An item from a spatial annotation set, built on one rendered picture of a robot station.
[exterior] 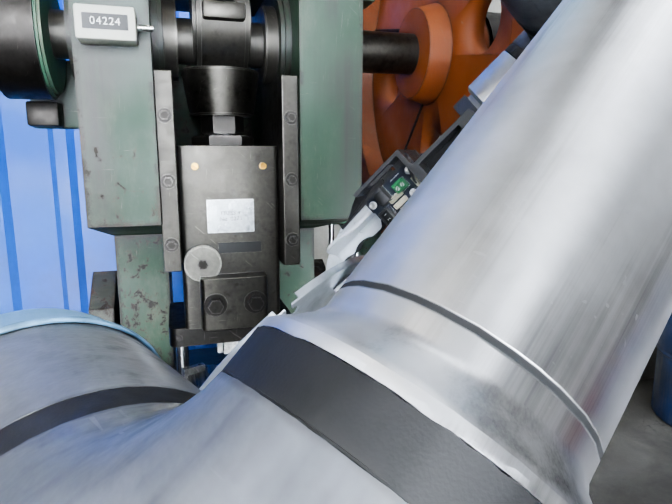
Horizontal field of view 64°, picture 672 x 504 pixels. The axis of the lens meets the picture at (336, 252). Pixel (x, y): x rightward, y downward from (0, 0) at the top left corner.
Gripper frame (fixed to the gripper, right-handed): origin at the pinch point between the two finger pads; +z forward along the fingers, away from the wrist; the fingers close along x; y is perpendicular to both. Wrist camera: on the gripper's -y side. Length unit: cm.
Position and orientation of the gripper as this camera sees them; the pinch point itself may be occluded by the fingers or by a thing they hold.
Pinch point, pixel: (342, 275)
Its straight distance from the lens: 53.3
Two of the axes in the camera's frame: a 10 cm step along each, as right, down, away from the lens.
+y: -3.7, 1.7, -9.2
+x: 6.6, 7.4, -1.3
